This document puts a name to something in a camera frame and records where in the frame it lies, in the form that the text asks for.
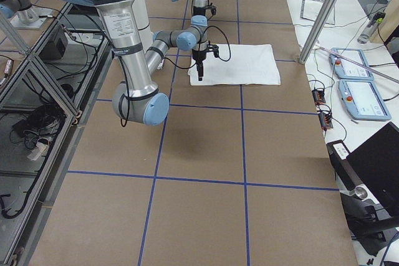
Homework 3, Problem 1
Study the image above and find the lower blue teach pendant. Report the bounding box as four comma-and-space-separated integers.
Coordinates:
339, 79, 392, 121

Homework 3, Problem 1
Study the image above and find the aluminium frame post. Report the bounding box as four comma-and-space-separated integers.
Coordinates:
299, 0, 337, 64

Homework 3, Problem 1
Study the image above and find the aluminium frame rail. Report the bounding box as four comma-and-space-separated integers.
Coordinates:
1, 4, 110, 265

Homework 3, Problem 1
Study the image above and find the small electronics board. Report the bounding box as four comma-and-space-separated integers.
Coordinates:
318, 111, 334, 131
312, 89, 326, 105

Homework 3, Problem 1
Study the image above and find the black framed sheet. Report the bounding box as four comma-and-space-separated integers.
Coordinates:
300, 0, 335, 26

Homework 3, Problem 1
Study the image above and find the upper blue teach pendant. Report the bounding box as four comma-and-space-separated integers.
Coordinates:
330, 47, 374, 81

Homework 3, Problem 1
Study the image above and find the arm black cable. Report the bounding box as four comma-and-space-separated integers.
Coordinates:
120, 24, 232, 128

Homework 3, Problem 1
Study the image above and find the white long-sleeve printed shirt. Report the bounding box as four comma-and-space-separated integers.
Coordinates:
188, 44, 281, 86

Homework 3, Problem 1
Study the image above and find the black laptop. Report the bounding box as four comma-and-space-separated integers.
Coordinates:
326, 121, 398, 216

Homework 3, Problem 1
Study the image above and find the blue teach pendant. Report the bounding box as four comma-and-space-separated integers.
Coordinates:
339, 79, 392, 121
330, 47, 374, 81

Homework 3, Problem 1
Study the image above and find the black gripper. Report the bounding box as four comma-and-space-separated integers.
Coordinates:
191, 41, 219, 81
191, 0, 216, 16

